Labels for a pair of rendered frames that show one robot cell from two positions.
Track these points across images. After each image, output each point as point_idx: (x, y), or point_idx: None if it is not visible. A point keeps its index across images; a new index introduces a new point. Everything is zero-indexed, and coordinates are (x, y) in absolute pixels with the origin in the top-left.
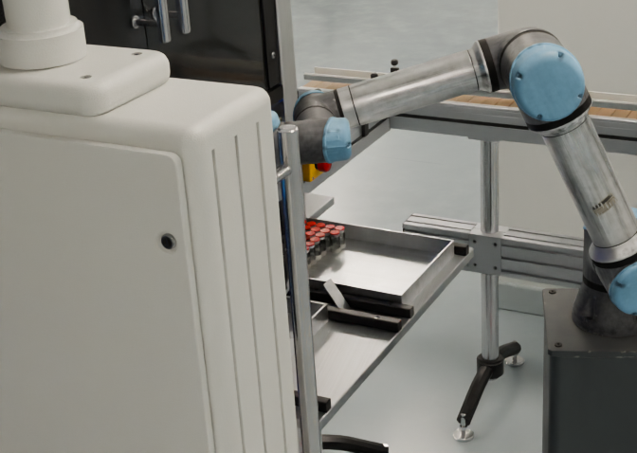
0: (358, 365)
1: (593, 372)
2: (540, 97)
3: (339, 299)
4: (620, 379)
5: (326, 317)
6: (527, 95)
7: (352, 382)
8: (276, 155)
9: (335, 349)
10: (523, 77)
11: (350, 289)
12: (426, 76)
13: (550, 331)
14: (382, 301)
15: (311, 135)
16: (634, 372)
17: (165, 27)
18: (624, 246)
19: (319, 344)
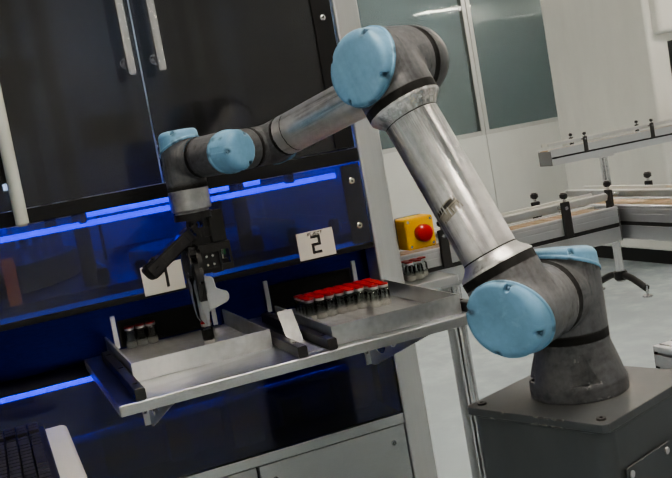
0: (226, 375)
1: (514, 443)
2: (348, 80)
3: (292, 329)
4: (541, 456)
5: (268, 343)
6: (337, 79)
7: (196, 385)
8: (178, 164)
9: (235, 364)
10: (333, 60)
11: (311, 323)
12: (332, 91)
13: (497, 392)
14: (320, 333)
15: (201, 144)
16: (554, 448)
17: (128, 62)
18: (476, 264)
19: (233, 360)
